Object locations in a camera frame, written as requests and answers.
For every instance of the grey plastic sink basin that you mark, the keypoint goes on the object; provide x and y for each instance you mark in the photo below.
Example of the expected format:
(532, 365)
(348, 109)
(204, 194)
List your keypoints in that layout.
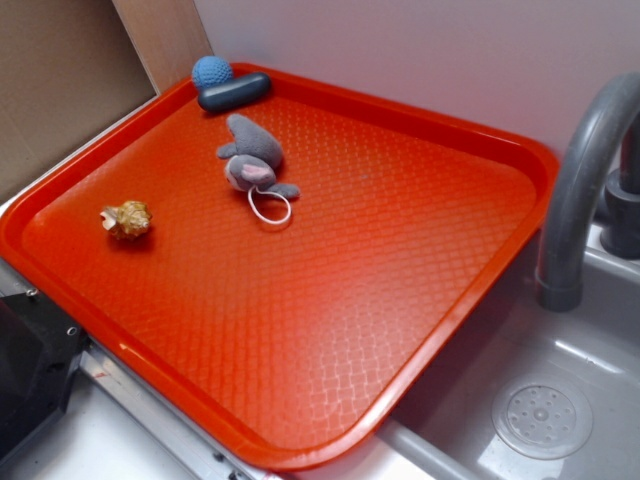
(444, 424)

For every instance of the tan spiky seashell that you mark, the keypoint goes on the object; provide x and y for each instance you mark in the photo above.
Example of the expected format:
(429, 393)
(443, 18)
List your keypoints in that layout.
(129, 220)

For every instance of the wooden board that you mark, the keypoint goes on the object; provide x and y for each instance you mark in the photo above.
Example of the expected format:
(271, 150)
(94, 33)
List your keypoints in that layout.
(168, 36)

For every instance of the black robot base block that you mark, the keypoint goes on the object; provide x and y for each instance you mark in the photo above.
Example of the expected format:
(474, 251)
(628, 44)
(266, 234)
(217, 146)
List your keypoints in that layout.
(41, 348)

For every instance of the brown cardboard panel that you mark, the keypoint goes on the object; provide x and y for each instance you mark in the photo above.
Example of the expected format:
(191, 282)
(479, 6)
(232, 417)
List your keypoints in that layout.
(68, 71)

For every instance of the dark grey faucet handle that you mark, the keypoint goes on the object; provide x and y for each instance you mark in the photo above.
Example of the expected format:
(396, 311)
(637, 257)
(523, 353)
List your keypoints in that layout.
(620, 236)

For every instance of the grey curved faucet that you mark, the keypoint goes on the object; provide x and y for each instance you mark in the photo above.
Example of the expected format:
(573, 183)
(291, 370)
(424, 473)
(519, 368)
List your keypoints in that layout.
(578, 195)

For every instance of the blue textured ball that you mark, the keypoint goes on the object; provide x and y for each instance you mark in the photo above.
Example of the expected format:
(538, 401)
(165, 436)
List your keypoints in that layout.
(210, 71)

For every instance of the red plastic tray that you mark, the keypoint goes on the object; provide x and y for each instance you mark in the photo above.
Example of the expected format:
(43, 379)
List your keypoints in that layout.
(288, 344)

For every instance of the grey plush mouse toy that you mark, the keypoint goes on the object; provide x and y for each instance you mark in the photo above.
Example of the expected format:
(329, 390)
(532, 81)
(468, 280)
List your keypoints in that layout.
(252, 160)

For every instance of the dark grey oblong block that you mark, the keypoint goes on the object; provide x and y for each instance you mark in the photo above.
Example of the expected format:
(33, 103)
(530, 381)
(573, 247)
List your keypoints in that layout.
(234, 93)

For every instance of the round sink drain cover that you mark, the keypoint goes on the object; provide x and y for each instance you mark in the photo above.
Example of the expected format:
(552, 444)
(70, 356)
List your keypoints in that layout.
(542, 421)

